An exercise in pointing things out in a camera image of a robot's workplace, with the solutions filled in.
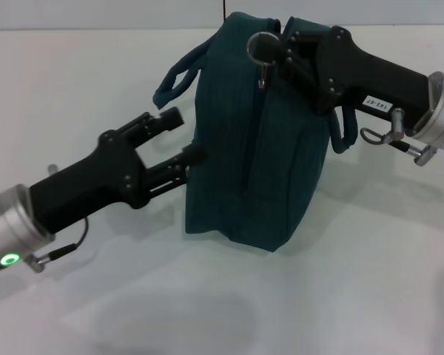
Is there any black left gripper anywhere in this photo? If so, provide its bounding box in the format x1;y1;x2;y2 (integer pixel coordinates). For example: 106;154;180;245
28;106;207;234

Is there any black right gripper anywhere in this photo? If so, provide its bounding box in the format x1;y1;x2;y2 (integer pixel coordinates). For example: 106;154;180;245
252;26;431;129

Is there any dark teal insulated lunch bag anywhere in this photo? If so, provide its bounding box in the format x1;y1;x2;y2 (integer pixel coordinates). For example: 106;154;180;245
151;10;358;254

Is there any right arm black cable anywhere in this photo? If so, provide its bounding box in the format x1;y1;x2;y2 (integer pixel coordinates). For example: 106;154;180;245
360;108;442;167

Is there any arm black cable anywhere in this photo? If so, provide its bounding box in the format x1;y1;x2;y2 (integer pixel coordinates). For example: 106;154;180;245
24;217;90;275
360;108;442;167

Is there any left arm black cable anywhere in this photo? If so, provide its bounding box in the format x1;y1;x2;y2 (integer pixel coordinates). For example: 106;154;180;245
24;217;90;275

